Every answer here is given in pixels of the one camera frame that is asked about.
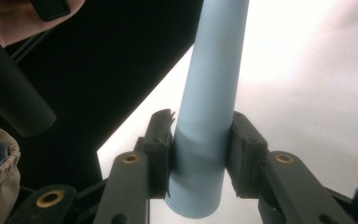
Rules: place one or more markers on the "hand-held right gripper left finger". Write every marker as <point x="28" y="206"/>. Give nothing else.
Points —
<point x="127" y="186"/>

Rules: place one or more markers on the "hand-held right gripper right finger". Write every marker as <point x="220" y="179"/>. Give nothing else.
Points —
<point x="279" y="186"/>

